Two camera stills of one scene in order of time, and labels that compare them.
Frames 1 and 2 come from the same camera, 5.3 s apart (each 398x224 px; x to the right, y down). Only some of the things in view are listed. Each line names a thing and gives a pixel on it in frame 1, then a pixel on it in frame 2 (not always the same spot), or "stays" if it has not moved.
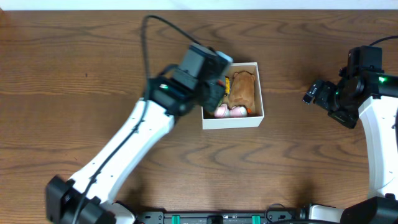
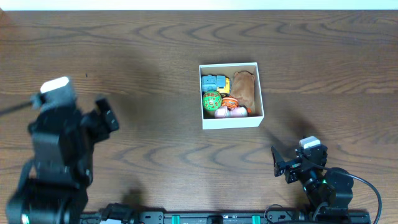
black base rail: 160,217 stays
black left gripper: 213,99 → 94,121
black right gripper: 322,99 → 294,166
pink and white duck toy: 222,111 stays
